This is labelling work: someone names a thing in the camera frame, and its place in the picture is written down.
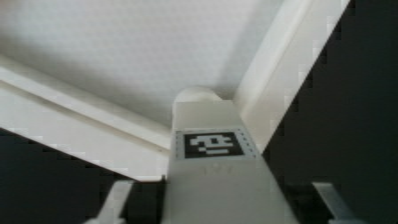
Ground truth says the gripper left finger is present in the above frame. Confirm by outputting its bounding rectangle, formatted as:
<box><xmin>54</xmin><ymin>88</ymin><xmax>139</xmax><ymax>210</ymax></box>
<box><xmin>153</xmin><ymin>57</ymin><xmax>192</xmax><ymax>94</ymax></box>
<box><xmin>86</xmin><ymin>179</ymin><xmax>167</xmax><ymax>224</ymax></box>

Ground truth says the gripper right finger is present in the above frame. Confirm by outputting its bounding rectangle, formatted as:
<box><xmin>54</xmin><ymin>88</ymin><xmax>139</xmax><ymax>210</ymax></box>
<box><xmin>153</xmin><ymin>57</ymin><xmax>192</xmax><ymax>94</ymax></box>
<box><xmin>283</xmin><ymin>181</ymin><xmax>363</xmax><ymax>224</ymax></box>

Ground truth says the white desk leg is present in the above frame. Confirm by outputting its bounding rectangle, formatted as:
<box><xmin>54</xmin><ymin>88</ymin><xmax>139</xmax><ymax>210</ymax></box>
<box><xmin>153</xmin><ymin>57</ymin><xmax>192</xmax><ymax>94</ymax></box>
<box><xmin>162</xmin><ymin>87</ymin><xmax>299</xmax><ymax>224</ymax></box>

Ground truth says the white desk tabletop panel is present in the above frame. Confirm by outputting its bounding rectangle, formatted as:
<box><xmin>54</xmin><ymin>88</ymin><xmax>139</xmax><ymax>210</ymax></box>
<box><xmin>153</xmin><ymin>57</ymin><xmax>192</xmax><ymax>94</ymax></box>
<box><xmin>0</xmin><ymin>0</ymin><xmax>350</xmax><ymax>146</ymax></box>

